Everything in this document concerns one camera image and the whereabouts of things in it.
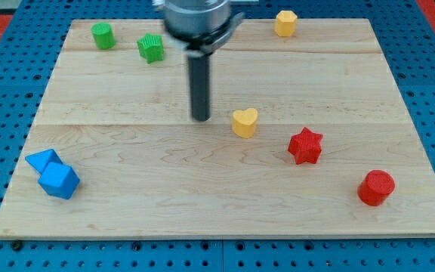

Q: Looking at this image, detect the blue triangle block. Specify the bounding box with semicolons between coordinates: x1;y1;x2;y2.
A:
25;149;63;174

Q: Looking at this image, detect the green cylinder block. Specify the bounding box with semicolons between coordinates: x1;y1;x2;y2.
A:
91;22;116;50

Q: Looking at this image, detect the blue cube block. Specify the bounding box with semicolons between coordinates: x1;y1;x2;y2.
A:
38;162;80;199

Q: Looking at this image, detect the yellow heart block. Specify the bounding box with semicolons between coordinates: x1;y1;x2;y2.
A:
232;108;258;138

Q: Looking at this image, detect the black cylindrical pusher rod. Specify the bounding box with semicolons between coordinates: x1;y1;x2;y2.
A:
187;54;211;122

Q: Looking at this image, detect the red cylinder block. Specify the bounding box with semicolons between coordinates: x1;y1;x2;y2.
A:
357;169;395;206

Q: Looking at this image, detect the green star block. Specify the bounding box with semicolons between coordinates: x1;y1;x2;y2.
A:
137;33;164;63

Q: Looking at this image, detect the red star block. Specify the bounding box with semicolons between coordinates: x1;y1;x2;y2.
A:
288;127;323;165

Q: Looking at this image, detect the wooden board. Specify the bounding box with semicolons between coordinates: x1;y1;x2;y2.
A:
0;19;435;240

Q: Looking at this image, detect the yellow hexagon block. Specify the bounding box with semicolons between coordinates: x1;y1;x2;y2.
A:
274;10;298;37

